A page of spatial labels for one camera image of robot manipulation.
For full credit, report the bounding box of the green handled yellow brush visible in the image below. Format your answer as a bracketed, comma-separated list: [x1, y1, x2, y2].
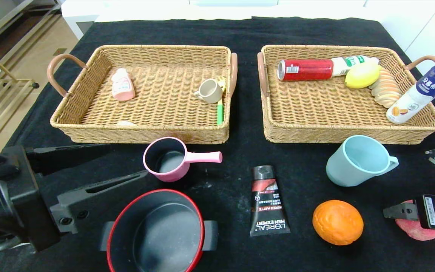
[216, 77, 227, 126]

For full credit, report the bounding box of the light blue mug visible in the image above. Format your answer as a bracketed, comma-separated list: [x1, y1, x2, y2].
[325, 135, 399, 187]

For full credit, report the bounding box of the orange fruit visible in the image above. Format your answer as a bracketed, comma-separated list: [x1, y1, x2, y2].
[312, 200, 364, 246]

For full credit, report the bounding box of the yellow lemon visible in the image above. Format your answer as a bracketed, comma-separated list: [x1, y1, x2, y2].
[345, 62, 381, 90]

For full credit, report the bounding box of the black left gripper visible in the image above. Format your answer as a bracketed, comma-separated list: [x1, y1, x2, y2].
[0, 143, 149, 252]

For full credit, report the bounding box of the black cosmetic tube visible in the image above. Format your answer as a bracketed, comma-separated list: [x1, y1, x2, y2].
[250, 165, 291, 237]

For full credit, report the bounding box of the white yogurt bottle blue cap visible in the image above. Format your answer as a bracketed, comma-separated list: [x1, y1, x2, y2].
[386, 53, 435, 125]

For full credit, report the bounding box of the small beige cup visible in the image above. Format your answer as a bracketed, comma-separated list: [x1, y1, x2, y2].
[195, 79, 224, 104]

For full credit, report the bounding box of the red rimmed black pot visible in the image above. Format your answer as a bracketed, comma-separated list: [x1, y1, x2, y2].
[97, 189, 219, 272]

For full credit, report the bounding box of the small pink bottle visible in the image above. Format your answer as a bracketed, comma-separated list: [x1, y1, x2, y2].
[111, 68, 136, 101]

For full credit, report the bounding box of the white bottle green label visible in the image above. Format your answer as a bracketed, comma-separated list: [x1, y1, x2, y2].
[331, 55, 379, 77]

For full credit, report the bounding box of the rectangular wicker basket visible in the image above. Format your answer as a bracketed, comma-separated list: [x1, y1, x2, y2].
[47, 45, 239, 145]
[257, 45, 435, 145]

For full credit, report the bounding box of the striped bread roll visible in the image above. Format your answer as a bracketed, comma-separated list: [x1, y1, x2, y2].
[369, 69, 402, 109]

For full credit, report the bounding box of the grey metal shelf frame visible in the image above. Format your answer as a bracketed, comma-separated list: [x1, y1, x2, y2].
[0, 0, 64, 66]

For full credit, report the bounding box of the pink peach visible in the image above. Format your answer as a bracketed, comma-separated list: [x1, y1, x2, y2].
[394, 199, 435, 241]

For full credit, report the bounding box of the red drink can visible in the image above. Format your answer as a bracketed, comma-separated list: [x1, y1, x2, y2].
[277, 59, 334, 82]

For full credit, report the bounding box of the wooden wheeled rack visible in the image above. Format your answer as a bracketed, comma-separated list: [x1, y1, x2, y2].
[0, 57, 40, 151]

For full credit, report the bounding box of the pink saucepan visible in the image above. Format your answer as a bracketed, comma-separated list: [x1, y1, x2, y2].
[143, 137, 223, 183]

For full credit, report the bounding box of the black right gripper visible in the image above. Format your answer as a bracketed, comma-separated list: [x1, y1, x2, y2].
[383, 194, 435, 232]

